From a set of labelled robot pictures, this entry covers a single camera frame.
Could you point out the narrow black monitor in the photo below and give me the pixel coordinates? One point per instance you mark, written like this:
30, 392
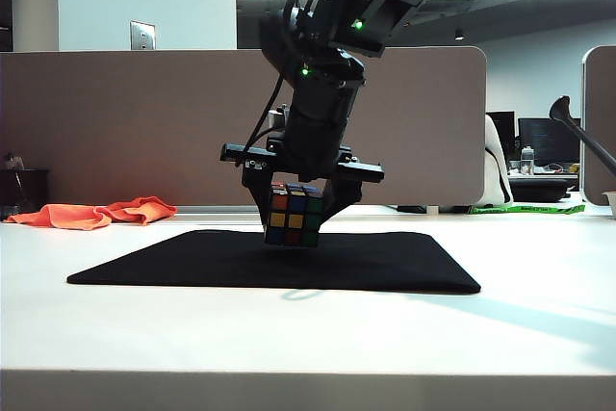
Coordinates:
503, 129

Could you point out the white divider foot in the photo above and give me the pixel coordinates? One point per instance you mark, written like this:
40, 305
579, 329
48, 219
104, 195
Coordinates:
431, 210

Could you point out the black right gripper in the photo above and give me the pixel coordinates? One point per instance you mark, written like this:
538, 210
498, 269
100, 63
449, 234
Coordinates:
317, 127

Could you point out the clear water bottle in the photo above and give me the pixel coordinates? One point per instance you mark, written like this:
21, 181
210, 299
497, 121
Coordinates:
527, 161

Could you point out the metal wall switch plate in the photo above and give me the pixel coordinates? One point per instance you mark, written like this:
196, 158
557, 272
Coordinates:
142, 36

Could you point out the brown divider with white edge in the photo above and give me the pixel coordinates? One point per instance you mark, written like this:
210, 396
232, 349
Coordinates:
599, 127

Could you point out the black padded chair part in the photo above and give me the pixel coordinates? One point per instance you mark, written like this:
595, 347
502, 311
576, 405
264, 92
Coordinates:
539, 189

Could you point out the beige paper bowl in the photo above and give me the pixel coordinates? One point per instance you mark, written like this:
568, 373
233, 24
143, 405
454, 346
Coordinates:
610, 204

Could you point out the black rod with curved head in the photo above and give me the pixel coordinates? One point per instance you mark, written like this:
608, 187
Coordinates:
584, 134

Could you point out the multicoloured Rubik's cube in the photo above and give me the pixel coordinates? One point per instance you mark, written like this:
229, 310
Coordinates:
293, 218

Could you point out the wide computer monitor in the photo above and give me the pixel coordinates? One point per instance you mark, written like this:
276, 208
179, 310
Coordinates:
544, 141

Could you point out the black pen holder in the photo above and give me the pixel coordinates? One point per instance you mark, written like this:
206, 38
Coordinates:
24, 187

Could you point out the orange cloth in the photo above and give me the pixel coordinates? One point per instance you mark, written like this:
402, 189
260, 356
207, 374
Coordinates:
77, 217

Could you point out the green tape strip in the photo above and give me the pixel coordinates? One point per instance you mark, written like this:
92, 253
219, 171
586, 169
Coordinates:
529, 209

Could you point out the silver divider base rail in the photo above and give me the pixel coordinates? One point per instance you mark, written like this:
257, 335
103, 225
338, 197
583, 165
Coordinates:
216, 209

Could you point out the wide brown desk divider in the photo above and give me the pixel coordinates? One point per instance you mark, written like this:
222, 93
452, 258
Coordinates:
144, 127

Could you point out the black mouse pad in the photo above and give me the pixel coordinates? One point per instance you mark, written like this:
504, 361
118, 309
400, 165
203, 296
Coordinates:
375, 262

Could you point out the small black ceiling spotlight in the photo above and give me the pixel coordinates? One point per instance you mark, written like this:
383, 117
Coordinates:
459, 37

